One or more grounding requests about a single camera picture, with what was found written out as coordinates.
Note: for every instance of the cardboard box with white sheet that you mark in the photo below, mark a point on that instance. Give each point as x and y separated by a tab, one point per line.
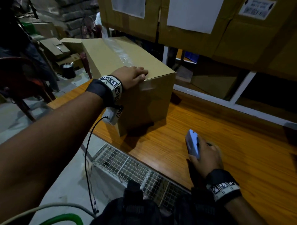
192	41

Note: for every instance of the person's left forearm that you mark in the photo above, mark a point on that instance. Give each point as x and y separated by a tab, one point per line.
46	143

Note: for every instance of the cardboard box under shelf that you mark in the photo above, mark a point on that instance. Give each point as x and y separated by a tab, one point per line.
215	78

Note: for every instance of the person's dark clothing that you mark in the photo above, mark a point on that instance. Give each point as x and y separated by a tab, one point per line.
139	213

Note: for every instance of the low brown cardboard box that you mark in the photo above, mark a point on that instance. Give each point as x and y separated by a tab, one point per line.
72	61

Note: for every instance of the cardboard box with grey sheet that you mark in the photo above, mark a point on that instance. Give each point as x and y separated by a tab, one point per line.
130	25

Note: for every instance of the white printed paper sheet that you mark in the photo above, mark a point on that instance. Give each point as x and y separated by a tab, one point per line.
192	14

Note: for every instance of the black bucket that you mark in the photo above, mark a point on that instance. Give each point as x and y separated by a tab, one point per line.
68	71

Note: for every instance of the white metal shelf frame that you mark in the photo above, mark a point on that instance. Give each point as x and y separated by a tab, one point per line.
241	85

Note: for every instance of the red chair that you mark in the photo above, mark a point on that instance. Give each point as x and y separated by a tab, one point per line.
21	78

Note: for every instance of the person's left hand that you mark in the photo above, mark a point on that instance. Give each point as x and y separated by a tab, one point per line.
130	76

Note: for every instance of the flat taped cardboard box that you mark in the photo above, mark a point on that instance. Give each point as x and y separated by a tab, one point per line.
54	47

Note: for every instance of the stack of grey sacks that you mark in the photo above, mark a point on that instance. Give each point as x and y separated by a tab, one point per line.
76	16

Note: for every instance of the white barcode label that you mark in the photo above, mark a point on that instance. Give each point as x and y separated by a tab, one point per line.
257	8

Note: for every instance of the grey paper sheet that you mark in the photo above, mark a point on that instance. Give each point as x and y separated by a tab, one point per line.
128	7

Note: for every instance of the black marker wristband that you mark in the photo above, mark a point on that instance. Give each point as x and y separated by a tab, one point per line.
102	89
222	185

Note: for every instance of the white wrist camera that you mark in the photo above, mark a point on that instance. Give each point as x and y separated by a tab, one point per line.
113	114

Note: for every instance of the dark red pedestal fan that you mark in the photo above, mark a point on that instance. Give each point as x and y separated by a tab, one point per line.
87	27

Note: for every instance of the blue plastic crate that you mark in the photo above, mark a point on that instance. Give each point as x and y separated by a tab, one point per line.
191	56

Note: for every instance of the person's right hand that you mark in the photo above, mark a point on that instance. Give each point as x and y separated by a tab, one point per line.
208	160

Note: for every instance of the blue tape dispenser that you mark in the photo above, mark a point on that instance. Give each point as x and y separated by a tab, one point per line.
192	143

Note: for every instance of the cardboard box with barcode label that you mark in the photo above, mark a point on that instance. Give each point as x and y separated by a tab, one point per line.
243	39

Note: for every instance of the small plain cardboard box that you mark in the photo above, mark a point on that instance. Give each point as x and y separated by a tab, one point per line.
72	45

